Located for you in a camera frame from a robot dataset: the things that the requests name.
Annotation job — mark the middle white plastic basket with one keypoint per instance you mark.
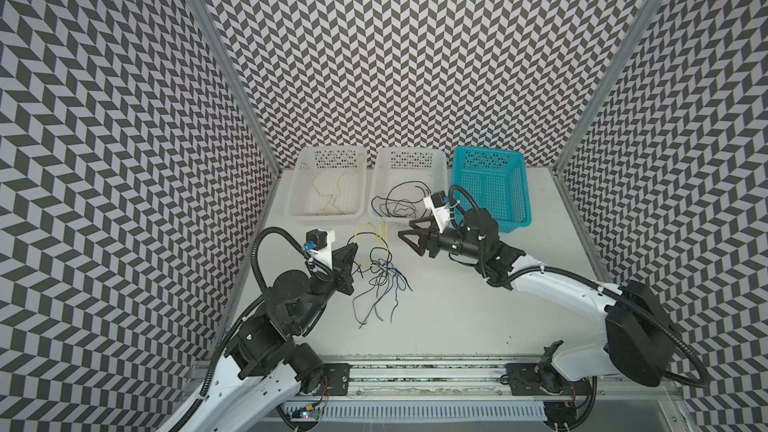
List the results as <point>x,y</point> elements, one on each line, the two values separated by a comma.
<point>402,177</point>

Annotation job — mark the white plastic basket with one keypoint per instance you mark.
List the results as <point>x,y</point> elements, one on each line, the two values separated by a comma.
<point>328,185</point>
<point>402,177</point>

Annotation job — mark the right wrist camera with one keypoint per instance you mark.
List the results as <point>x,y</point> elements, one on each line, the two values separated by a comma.
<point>439,207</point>

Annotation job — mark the teal plastic basket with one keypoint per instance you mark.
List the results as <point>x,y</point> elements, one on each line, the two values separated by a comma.
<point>497,181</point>

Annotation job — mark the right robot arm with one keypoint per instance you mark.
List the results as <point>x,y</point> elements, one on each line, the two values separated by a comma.
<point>637,339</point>

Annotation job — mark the small circuit board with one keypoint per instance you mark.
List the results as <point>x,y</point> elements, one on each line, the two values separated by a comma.
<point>305,414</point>

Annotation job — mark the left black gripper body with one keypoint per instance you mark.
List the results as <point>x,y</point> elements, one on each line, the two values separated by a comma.
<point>339,278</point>

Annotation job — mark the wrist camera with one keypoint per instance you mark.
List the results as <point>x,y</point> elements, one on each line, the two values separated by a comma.
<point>439,207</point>
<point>318,243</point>

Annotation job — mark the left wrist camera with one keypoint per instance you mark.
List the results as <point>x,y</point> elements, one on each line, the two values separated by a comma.
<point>318,243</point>

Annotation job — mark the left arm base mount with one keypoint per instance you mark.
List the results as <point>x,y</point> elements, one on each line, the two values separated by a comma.
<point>331,379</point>

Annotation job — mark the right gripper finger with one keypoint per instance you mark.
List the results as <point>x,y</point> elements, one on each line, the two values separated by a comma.
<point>420,241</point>
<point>422,228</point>

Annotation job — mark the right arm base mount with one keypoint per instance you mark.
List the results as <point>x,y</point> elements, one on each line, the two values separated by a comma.
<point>525,379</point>

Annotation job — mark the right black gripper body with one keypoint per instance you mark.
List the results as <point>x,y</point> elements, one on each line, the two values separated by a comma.
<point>435,240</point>

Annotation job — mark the left white plastic basket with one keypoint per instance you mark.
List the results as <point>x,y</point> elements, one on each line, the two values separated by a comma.
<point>328,185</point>

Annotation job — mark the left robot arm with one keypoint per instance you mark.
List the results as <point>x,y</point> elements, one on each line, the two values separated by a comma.
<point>258,367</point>

